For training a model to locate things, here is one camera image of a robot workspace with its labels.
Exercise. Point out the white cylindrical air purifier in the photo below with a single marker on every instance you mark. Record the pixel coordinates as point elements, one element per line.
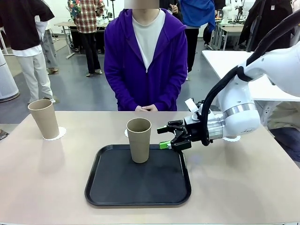
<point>7,79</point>

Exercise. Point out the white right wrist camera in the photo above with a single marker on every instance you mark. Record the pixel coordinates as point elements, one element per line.
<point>191,105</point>

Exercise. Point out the grey metal desk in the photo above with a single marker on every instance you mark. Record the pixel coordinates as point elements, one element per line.
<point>230,29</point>

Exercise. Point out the tall beige cup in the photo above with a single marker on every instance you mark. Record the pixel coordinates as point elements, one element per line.
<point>45,122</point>
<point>139,150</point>

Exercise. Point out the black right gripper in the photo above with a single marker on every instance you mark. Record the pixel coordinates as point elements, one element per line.
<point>194,130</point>

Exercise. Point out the person in black coat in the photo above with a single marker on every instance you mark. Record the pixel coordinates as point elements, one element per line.
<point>264,23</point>

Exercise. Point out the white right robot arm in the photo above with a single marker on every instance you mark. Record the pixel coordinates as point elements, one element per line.
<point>239,93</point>

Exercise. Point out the black bag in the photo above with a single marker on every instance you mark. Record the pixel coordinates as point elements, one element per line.
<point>206,34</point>

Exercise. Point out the person's right forearm purple sleeve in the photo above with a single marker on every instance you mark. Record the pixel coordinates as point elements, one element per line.
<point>119,91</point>

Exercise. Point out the person's left forearm purple sleeve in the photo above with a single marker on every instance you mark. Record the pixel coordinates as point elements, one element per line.
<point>171,91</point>

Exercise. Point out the person's right hand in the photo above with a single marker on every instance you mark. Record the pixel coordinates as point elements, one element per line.
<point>140,108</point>

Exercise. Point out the person in purple hoodie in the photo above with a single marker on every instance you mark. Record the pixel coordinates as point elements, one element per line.
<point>122,58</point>

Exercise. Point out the white scalloped paper coaster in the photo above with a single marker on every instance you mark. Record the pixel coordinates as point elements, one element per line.
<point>125,133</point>
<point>62,133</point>
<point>230,139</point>

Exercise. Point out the white side table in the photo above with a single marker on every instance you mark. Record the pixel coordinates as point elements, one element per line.
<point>215,63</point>

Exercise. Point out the person in blue jacket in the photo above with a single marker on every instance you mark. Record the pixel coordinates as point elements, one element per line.
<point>194,11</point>

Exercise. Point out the person in grey trousers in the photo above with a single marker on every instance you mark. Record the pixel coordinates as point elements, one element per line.
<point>50,51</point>

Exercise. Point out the person in black shirt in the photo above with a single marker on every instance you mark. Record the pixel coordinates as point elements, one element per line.
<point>21,23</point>

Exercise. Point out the person in tan jacket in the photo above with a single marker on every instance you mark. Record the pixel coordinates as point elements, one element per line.
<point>286,114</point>

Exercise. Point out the grey workshop table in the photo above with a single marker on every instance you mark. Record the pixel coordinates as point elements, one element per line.
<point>64,24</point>

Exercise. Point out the black plastic tray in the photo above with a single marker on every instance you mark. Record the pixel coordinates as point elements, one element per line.
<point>140,187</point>

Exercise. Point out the person's left hand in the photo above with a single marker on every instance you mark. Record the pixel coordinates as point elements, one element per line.
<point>152,108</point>

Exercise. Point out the small white robot arm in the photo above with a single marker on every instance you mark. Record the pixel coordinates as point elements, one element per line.
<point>226,14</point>

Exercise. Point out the person in plaid shirt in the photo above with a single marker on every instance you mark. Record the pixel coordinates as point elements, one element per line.
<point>87,18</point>

